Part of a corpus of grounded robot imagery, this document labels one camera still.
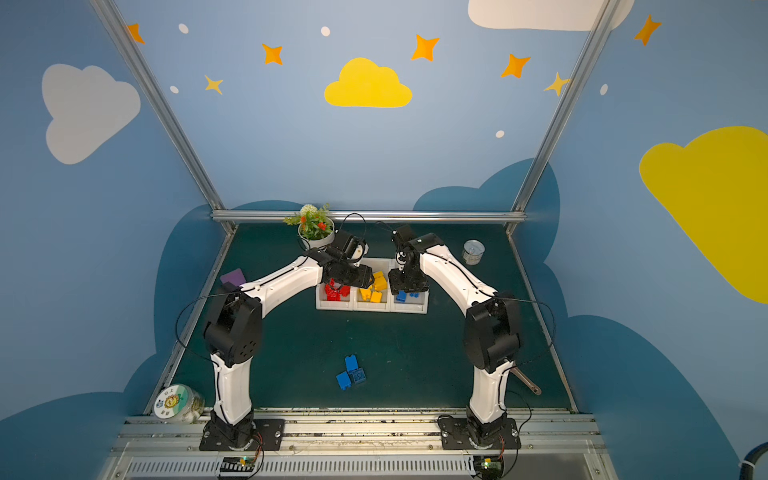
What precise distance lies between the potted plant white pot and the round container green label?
0.53 m

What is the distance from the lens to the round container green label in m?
0.72

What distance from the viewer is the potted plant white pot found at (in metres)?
1.02
